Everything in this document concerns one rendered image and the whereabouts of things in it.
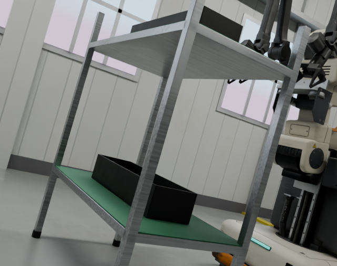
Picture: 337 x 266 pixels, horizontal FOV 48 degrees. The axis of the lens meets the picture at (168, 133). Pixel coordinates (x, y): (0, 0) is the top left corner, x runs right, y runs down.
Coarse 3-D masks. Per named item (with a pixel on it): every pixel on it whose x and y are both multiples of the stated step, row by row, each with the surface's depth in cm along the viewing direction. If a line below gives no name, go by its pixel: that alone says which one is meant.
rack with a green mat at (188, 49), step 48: (192, 0) 105; (96, 48) 174; (144, 48) 144; (192, 48) 123; (240, 48) 113; (288, 96) 125; (144, 144) 199; (48, 192) 178; (96, 192) 143; (144, 192) 103; (144, 240) 105; (192, 240) 114; (240, 240) 125
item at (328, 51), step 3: (324, 48) 162; (327, 48) 161; (321, 51) 162; (324, 51) 161; (327, 51) 161; (330, 51) 162; (318, 54) 162; (321, 54) 161; (324, 54) 161; (327, 54) 161; (330, 54) 162; (324, 57) 161; (327, 57) 161
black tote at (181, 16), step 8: (208, 8) 124; (168, 16) 143; (176, 16) 137; (184, 16) 132; (208, 16) 124; (216, 16) 125; (224, 16) 127; (136, 24) 168; (144, 24) 161; (152, 24) 153; (160, 24) 147; (208, 24) 124; (216, 24) 126; (224, 24) 127; (232, 24) 129; (224, 32) 128; (232, 32) 129; (240, 32) 131
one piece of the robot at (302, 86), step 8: (304, 80) 195; (328, 80) 183; (280, 88) 196; (296, 88) 186; (304, 88) 182; (312, 88) 178; (320, 88) 178; (312, 96) 181; (320, 96) 178; (328, 96) 181; (296, 104) 197; (304, 104) 192; (312, 104) 188; (320, 104) 179; (328, 104) 182; (312, 112) 178; (320, 112) 180; (320, 120) 180
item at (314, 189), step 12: (276, 156) 197; (288, 156) 189; (300, 156) 185; (288, 168) 194; (300, 168) 189; (324, 168) 194; (336, 168) 181; (300, 180) 189; (312, 180) 198; (324, 180) 185; (336, 180) 181; (312, 192) 197
